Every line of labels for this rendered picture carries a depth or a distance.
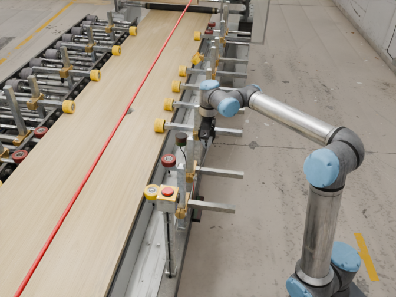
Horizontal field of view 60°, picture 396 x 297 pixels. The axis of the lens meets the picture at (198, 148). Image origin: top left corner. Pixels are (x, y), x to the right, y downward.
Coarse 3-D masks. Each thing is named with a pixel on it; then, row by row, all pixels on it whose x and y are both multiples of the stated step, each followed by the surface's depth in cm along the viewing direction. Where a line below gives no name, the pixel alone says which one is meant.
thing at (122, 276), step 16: (192, 80) 299; (176, 112) 239; (160, 160) 204; (160, 176) 209; (144, 208) 178; (144, 224) 181; (128, 240) 155; (128, 256) 157; (128, 272) 160; (112, 288) 138
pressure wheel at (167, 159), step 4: (164, 156) 190; (168, 156) 190; (172, 156) 190; (164, 160) 187; (168, 160) 187; (172, 160) 187; (164, 164) 187; (168, 164) 186; (172, 164) 187; (168, 172) 195
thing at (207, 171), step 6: (168, 168) 191; (174, 168) 190; (198, 168) 190; (204, 168) 190; (210, 168) 190; (210, 174) 189; (216, 174) 189; (222, 174) 188; (228, 174) 187; (234, 174) 187; (240, 174) 186
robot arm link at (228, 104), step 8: (216, 96) 153; (224, 96) 151; (232, 96) 152; (240, 96) 154; (216, 104) 152; (224, 104) 149; (232, 104) 150; (240, 104) 154; (224, 112) 150; (232, 112) 152
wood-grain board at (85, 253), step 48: (144, 48) 307; (192, 48) 310; (96, 96) 240; (144, 96) 241; (48, 144) 196; (96, 144) 197; (144, 144) 198; (0, 192) 167; (48, 192) 167; (96, 192) 168; (0, 240) 145; (96, 240) 146; (0, 288) 128; (48, 288) 129; (96, 288) 129
